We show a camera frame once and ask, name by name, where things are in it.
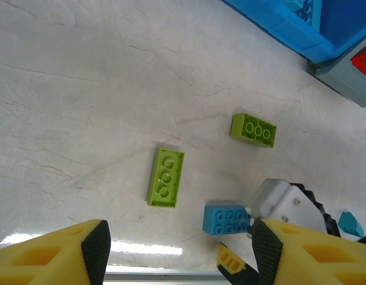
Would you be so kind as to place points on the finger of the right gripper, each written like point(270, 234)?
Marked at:
point(230, 262)

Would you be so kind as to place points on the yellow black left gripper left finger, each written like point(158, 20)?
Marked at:
point(46, 261)

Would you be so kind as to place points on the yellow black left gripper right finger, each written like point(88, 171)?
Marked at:
point(313, 261)

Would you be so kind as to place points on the blue lego brick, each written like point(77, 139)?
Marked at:
point(350, 224)
point(224, 219)
point(305, 13)

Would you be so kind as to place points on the red hollow lego brick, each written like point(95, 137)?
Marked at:
point(362, 62)

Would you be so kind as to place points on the green lego brick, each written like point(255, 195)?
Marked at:
point(254, 130)
point(166, 178)

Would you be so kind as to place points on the gray plastic bin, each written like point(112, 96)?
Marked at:
point(340, 77)

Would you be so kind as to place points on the aluminum base rail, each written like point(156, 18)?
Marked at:
point(165, 276)

